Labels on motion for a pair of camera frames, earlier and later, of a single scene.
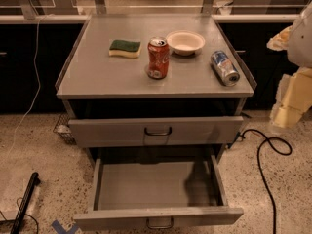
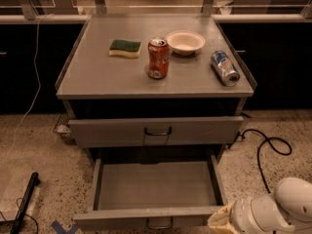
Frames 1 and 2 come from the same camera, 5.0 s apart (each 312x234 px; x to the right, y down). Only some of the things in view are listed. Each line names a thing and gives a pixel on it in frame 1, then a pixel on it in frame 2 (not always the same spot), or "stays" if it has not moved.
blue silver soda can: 224,68 stays
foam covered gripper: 301,44 to 243,213
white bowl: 184,42 stays
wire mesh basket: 62,127 stays
